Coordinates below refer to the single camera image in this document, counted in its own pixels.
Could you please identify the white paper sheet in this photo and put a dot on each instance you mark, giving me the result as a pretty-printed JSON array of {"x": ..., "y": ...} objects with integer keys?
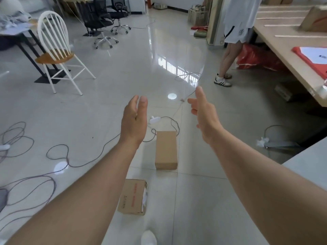
[{"x": 314, "y": 54}]

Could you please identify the person's right thumb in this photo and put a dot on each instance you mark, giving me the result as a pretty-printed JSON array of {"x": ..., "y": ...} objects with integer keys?
[{"x": 193, "y": 105}]

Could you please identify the long light wooden table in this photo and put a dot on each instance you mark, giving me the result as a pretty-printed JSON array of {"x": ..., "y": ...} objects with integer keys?
[{"x": 286, "y": 45}]

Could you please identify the small flat carton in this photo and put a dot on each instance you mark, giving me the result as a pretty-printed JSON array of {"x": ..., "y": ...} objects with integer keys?
[{"x": 283, "y": 91}]

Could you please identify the white plug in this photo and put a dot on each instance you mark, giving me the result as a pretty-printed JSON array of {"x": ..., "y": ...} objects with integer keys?
[{"x": 4, "y": 147}]

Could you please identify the person's white shoe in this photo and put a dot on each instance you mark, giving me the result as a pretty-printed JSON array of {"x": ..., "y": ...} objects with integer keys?
[{"x": 149, "y": 237}]

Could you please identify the red plastic bag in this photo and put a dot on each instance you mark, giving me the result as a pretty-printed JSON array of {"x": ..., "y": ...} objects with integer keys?
[{"x": 255, "y": 58}]

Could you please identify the person's right forearm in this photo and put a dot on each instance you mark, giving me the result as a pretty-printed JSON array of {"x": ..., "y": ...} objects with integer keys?
[{"x": 268, "y": 193}]

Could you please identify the plain brown cardboard box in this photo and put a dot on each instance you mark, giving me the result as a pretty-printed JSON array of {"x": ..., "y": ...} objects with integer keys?
[{"x": 166, "y": 150}]

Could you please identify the grey white table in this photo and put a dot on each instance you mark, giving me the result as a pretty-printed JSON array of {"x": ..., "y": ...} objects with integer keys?
[{"x": 309, "y": 160}]

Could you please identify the white power strip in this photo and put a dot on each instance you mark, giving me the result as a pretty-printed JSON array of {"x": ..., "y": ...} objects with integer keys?
[{"x": 154, "y": 120}]

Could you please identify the table with black legs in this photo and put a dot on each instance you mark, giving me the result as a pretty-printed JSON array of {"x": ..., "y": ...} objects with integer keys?
[{"x": 24, "y": 45}]

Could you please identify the wooden crate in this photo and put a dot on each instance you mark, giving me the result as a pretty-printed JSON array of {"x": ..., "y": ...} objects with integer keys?
[{"x": 198, "y": 14}]

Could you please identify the cardboard box with red print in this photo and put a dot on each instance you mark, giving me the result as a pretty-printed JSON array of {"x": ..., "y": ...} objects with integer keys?
[{"x": 314, "y": 19}]

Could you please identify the pile of grey cloth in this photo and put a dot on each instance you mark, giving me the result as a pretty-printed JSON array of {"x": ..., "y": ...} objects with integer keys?
[{"x": 12, "y": 16}]

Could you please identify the person's left forearm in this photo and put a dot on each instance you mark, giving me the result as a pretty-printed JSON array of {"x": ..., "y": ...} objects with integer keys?
[{"x": 84, "y": 199}]

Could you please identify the printed cardboard box with tape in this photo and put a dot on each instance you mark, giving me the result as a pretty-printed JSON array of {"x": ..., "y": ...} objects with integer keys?
[{"x": 132, "y": 197}]

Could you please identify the person's left hand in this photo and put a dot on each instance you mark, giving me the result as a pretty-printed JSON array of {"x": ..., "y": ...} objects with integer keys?
[{"x": 132, "y": 122}]

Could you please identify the black mesh office chair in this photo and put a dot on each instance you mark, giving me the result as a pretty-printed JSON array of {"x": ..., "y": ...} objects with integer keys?
[
  {"x": 98, "y": 21},
  {"x": 118, "y": 12}
]

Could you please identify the green folded cloth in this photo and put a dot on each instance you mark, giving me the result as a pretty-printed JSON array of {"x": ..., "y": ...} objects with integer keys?
[{"x": 200, "y": 34}]

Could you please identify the person's left thumb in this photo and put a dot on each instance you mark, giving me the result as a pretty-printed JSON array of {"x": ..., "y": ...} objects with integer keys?
[{"x": 143, "y": 105}]

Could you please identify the person's right hand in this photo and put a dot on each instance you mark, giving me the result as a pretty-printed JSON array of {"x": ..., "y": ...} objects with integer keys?
[{"x": 207, "y": 117}]

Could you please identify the grey metal table foot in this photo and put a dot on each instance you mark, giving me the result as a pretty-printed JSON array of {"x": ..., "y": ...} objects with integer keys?
[{"x": 282, "y": 144}]

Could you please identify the white wooden spindle chair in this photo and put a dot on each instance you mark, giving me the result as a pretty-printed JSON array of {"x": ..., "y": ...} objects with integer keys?
[{"x": 56, "y": 48}]

